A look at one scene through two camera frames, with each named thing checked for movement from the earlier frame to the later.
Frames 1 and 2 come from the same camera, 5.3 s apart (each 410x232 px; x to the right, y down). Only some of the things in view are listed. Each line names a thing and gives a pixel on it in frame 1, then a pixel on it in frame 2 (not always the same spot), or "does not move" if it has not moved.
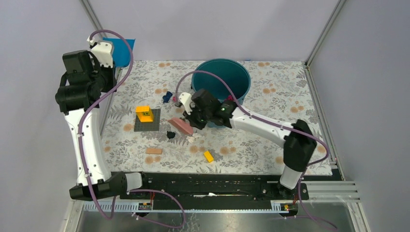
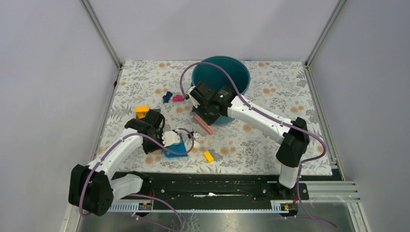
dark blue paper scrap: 166,97 does not move
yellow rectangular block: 209,158 does not move
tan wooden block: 154,151 does not move
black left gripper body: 105,76 -> 150,145
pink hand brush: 182,124 -> 209,129
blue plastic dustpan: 121,55 -> 179,150
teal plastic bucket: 234,73 does not move
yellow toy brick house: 144,113 does not move
